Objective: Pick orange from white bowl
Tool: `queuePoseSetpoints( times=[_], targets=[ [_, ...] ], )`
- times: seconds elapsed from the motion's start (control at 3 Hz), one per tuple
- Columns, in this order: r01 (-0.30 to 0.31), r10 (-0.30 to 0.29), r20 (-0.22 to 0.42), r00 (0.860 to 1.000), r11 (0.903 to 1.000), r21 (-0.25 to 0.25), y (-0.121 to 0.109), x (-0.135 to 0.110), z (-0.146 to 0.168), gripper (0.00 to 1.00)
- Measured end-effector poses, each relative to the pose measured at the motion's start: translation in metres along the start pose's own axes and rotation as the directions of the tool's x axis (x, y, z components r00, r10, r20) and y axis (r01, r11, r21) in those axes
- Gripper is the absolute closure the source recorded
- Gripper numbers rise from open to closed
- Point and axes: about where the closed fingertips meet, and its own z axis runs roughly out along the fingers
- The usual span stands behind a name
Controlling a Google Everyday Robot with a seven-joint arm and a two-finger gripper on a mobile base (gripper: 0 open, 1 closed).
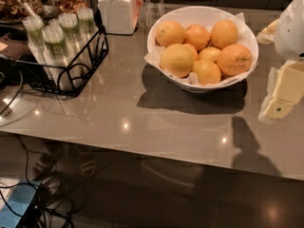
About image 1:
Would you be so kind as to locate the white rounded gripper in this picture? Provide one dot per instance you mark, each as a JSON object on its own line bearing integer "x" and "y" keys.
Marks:
{"x": 291, "y": 32}

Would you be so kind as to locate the small centre orange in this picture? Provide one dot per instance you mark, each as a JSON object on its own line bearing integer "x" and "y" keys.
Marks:
{"x": 209, "y": 53}

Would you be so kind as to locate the large yellowish front-left orange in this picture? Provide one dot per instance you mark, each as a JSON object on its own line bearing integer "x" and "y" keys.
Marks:
{"x": 178, "y": 59}

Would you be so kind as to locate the bowl of nuts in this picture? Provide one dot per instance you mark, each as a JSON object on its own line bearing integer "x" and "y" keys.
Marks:
{"x": 13, "y": 11}

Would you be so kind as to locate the white canister with clamp lid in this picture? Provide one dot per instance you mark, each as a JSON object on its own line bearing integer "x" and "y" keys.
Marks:
{"x": 118, "y": 16}

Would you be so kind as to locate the plastic cup stack back right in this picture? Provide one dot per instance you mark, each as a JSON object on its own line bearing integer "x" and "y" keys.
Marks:
{"x": 86, "y": 20}

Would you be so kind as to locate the plastic cup stack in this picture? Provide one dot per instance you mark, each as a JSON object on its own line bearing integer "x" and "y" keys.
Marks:
{"x": 59, "y": 55}
{"x": 34, "y": 25}
{"x": 69, "y": 24}
{"x": 86, "y": 20}

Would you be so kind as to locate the plastic cup stack back middle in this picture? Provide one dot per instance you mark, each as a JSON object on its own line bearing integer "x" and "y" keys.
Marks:
{"x": 69, "y": 24}

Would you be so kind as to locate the tray of dried snacks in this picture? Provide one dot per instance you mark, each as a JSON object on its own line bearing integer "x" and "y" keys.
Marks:
{"x": 71, "y": 5}

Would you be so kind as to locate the plastic cup stack front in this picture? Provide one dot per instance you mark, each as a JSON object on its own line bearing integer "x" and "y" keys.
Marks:
{"x": 59, "y": 55}

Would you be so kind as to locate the plastic cup stack far left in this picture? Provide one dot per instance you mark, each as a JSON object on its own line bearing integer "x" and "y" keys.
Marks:
{"x": 34, "y": 25}

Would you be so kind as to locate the black device at left edge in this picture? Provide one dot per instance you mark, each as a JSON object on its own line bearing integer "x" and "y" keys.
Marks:
{"x": 9, "y": 73}

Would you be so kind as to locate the blue box on floor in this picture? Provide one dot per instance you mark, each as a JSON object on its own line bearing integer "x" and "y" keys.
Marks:
{"x": 17, "y": 196}

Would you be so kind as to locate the black wire basket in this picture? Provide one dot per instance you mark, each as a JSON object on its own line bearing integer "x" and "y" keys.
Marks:
{"x": 95, "y": 48}

